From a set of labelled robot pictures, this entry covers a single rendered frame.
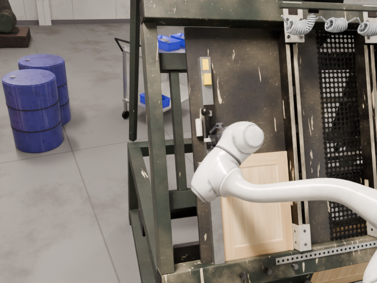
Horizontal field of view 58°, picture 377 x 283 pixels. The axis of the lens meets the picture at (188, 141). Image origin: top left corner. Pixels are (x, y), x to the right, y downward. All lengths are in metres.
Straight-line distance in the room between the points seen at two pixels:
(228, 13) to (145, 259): 1.76
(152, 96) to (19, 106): 2.59
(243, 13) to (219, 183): 0.89
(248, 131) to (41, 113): 3.13
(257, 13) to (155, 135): 0.73
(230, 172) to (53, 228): 2.33
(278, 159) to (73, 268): 1.79
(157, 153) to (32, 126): 2.66
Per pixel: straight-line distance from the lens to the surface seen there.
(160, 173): 1.49
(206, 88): 1.57
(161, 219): 1.52
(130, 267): 2.78
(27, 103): 3.89
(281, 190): 0.99
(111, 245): 2.94
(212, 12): 1.61
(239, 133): 1.04
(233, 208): 1.64
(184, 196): 1.61
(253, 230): 1.71
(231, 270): 1.67
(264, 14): 1.71
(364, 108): 2.00
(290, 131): 1.71
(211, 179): 1.03
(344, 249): 1.96
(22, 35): 8.18
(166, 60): 1.63
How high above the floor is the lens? 2.15
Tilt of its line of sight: 30 degrees down
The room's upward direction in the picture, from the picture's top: 5 degrees clockwise
